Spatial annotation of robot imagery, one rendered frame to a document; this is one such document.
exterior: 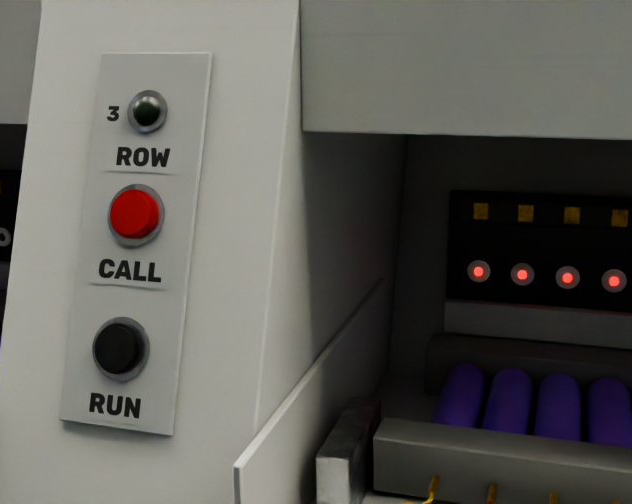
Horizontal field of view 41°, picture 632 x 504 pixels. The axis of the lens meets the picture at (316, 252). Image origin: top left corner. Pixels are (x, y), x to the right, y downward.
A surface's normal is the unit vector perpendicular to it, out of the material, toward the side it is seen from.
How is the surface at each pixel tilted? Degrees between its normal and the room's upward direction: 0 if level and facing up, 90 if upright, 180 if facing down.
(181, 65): 90
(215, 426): 90
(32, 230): 90
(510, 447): 21
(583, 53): 111
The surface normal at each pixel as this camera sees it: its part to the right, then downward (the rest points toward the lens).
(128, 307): -0.28, -0.11
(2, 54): -0.29, 0.25
